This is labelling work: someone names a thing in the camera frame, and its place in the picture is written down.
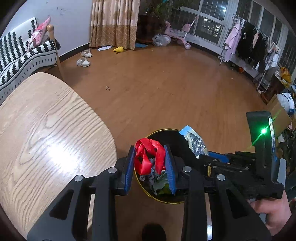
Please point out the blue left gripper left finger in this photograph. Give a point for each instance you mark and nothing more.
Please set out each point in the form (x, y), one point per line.
(125, 167)

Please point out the clothes rack with garments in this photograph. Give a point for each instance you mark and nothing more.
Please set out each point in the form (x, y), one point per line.
(248, 48)

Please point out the cardboard box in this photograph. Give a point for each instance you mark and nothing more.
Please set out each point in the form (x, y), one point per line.
(281, 120)

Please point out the black gold-rimmed trash bin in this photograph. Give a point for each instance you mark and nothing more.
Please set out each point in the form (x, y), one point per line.
(156, 185)

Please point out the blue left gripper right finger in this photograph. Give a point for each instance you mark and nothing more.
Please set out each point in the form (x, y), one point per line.
(174, 167)

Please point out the striped black white sofa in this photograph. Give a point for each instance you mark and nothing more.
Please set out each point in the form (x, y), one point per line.
(17, 64)

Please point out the white paper on floor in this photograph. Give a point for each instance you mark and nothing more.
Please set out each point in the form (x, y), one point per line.
(104, 48)

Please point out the white bag on box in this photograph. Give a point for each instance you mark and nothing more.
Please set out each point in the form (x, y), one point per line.
(286, 102)

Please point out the pink kids tricycle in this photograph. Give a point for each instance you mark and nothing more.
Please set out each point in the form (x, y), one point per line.
(162, 40)

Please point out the person's right hand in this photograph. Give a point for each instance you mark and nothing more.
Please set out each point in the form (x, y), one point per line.
(277, 212)

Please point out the person's black shoe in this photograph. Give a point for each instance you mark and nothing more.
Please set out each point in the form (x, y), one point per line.
(153, 232)

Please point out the yellow toy duck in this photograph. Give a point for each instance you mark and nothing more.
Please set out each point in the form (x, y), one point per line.
(118, 49)

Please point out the white slipper far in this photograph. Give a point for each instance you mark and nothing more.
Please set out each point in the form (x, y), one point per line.
(86, 53)

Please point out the beige patterned curtain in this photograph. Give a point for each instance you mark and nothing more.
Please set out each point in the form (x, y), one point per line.
(114, 23)

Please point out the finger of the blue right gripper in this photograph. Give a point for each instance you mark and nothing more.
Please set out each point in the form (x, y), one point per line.
(221, 157)

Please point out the silver green foil snack bag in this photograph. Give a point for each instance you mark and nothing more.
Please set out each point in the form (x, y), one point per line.
(195, 141)

